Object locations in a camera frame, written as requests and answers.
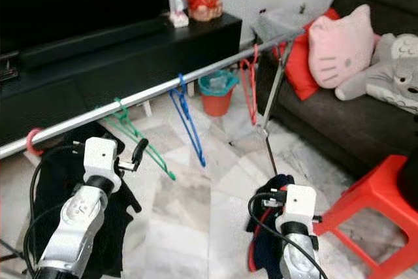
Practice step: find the silver metal clothes rack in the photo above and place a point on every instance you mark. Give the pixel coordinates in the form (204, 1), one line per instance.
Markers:
(170, 88)

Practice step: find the green plastic hanger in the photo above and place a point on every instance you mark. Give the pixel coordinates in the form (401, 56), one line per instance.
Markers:
(150, 155)

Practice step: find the grey plush toy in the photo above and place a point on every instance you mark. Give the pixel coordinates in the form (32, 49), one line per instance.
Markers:
(385, 73)

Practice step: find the black tv console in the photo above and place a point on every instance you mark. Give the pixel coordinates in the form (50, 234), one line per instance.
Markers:
(124, 73)

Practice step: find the black electronic gadget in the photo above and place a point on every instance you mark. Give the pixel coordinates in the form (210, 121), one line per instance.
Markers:
(8, 70)

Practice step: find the teal plastic bag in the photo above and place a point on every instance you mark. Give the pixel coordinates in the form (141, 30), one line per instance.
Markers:
(219, 84)

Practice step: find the orange plastic bucket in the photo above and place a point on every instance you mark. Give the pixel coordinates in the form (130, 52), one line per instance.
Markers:
(215, 106)

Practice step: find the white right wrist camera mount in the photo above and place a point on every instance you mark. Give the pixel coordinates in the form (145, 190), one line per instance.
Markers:
(300, 204)

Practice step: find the red plastic stool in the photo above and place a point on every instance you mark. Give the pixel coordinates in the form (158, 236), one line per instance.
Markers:
(372, 194)

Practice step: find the grey folded cloth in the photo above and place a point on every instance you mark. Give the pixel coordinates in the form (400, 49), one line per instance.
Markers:
(277, 24)

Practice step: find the pink cat plush toy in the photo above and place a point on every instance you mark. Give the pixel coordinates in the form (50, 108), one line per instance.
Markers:
(343, 47)

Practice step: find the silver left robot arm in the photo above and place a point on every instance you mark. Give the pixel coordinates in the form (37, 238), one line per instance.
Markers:
(75, 223)

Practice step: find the black shirt with green logo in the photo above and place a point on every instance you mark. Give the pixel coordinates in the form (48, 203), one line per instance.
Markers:
(59, 187)

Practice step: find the blue plastic hanger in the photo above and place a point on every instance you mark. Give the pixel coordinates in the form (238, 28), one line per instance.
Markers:
(191, 129)

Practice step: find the white tissue box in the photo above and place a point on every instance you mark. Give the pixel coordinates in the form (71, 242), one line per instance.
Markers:
(179, 19)

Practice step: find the red cushion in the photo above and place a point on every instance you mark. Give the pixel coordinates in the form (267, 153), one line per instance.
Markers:
(299, 70)

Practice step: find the dark grey sofa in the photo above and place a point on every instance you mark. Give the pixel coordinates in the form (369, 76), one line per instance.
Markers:
(339, 129)

